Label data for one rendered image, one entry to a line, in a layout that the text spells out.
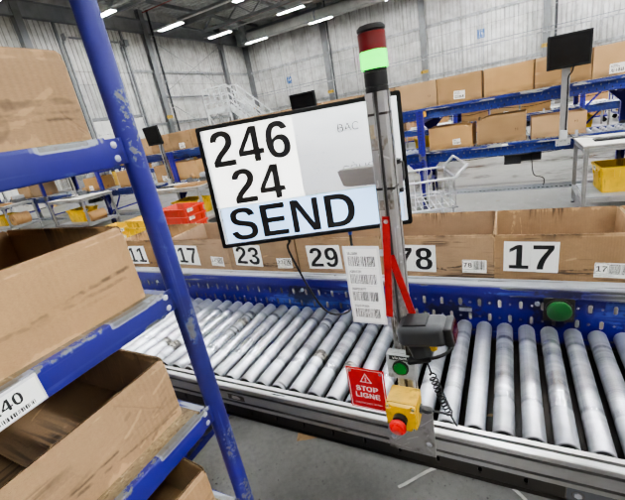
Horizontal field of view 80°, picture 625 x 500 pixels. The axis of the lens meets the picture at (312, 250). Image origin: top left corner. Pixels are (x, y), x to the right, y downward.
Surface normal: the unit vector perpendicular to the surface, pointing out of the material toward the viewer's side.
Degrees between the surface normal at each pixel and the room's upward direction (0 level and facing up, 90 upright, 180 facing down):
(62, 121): 90
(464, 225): 90
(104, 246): 90
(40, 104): 91
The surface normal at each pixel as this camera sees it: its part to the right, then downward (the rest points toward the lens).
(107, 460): 0.89, 0.03
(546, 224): -0.43, 0.36
